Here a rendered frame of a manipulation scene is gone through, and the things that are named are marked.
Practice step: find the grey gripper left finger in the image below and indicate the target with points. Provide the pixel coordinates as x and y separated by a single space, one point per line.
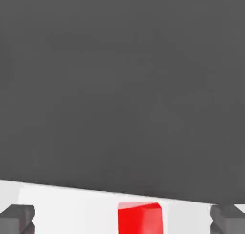
16 218

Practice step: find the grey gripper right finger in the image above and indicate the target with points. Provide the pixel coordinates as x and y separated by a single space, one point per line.
227 220

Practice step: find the small red cube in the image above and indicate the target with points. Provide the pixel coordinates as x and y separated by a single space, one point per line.
139 218

